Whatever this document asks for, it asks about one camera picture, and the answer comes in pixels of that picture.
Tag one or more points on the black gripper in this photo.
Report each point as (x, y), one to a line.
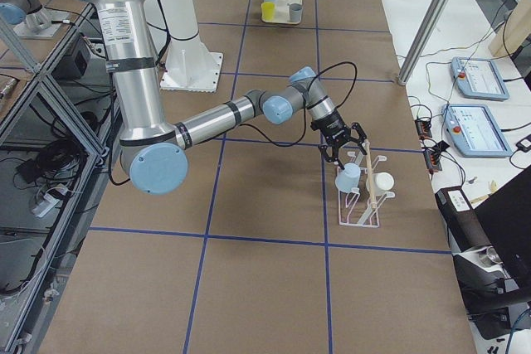
(333, 128)

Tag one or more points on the pale green white cup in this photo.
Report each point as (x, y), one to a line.
(383, 182)

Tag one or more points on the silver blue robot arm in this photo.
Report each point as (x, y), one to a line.
(152, 44)

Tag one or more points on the grey plastic cup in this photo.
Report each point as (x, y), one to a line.
(295, 13)

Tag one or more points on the yellow plastic cup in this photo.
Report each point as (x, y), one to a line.
(267, 11)

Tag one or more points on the cream plastic tray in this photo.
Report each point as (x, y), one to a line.
(282, 11)

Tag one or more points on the far orange black connector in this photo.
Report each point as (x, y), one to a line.
(423, 127)

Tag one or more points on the orange black connector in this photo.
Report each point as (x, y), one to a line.
(432, 162)
(423, 127)

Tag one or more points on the near orange black connector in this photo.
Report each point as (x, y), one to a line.
(432, 162)

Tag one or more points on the near blue teach pendant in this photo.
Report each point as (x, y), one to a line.
(474, 131)

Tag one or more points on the blue teach pendant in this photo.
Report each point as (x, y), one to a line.
(479, 79)
(474, 131)

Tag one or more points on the far blue teach pendant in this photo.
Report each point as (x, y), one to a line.
(479, 79)

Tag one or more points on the black box with label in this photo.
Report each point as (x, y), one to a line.
(460, 218)

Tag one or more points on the black computer monitor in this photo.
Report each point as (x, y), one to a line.
(505, 219)

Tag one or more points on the wooden board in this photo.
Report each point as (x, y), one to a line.
(512, 34)

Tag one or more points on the white wire cup rack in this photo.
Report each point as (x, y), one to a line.
(360, 207)

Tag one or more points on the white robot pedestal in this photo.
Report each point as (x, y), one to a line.
(189, 64)

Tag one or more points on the aluminium frame post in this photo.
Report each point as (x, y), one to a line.
(423, 34)

